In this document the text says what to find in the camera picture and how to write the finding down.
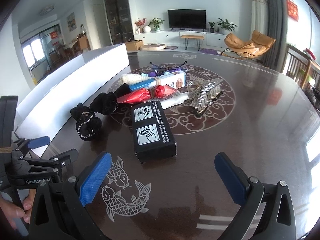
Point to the large leafy potted plant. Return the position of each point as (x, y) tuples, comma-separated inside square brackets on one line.
[(226, 25)]

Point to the wooden dining table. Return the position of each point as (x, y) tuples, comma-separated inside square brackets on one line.
[(73, 46)]

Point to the orange lounge chair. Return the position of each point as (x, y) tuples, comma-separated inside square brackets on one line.
[(250, 46)]

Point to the bushy green potted plant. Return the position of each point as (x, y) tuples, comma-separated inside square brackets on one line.
[(156, 23)]

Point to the black printed box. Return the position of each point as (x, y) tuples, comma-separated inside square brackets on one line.
[(152, 130)]

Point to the rhinestone hair clip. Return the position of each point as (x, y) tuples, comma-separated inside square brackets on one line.
[(203, 95)]

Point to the wooden bench with metal legs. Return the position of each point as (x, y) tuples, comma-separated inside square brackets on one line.
[(192, 36)]

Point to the red snack packet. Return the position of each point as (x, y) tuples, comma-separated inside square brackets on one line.
[(135, 96)]

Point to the white television cabinet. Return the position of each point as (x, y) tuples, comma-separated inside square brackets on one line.
[(160, 36)]

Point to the red wall hanging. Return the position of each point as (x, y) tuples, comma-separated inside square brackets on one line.
[(292, 10)]

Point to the framed wall picture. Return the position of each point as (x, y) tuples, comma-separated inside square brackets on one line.
[(71, 20)]

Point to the black velvet hair band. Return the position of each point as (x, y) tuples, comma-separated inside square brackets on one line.
[(85, 127)]

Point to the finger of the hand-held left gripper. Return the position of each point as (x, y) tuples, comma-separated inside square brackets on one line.
[(38, 141), (50, 163)]

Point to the white tube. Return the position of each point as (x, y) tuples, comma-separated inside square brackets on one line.
[(175, 100)]

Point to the brown cardboard box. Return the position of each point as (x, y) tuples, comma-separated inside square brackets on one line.
[(133, 45)]

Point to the white cardboard box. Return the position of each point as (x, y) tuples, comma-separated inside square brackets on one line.
[(75, 75)]

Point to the purple floor mat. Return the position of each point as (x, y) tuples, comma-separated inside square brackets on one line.
[(211, 51)]

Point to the blue toothpaste box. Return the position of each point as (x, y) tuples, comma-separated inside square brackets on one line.
[(170, 78)]

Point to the wooden dining chair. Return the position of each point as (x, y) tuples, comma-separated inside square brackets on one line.
[(84, 42)]

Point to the dark flat tablet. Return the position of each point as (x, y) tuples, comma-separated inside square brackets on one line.
[(170, 47)]

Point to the round wooden tray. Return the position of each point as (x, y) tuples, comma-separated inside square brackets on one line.
[(152, 47)]

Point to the white standing air conditioner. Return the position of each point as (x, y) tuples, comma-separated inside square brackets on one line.
[(258, 15)]

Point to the round ceiling lamp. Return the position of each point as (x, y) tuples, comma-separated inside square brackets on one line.
[(47, 10)]

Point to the person's left hand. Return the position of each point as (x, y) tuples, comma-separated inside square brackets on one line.
[(12, 211)]

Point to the red flower bouquet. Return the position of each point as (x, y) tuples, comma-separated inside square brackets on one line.
[(140, 23)]

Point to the white round vase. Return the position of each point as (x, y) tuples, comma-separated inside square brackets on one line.
[(146, 29)]

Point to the black television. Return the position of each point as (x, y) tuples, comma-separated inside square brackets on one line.
[(187, 18)]

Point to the dark patterned desktop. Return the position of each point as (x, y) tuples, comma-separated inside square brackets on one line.
[(200, 135)]

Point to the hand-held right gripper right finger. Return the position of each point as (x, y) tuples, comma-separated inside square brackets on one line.
[(230, 180)]

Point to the grey curtain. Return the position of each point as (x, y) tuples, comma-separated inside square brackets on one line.
[(273, 25)]

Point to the beige towel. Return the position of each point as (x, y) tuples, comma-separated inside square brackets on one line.
[(128, 78)]

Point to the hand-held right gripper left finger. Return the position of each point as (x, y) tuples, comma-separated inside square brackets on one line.
[(96, 177)]

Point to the small green potted plant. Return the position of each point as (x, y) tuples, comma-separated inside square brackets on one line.
[(211, 26)]

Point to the dark glass bookcase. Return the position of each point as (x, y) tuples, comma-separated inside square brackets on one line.
[(117, 15)]

